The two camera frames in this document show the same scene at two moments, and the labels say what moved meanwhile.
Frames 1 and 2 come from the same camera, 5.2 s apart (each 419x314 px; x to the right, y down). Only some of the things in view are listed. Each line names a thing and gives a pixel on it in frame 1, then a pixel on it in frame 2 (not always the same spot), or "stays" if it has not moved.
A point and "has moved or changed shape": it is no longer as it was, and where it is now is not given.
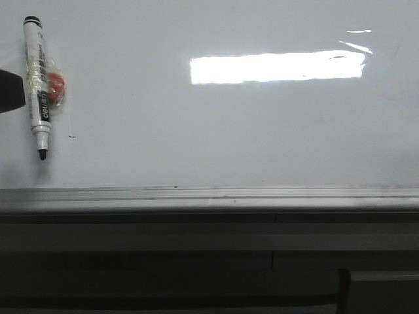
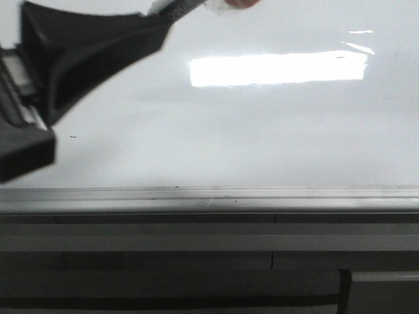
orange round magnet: (55, 84) has moved or changed shape
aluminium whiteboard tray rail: (209, 199) stays
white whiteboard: (207, 93) stays
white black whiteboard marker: (39, 101) has moved or changed shape
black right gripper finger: (12, 91) -> (66, 53)
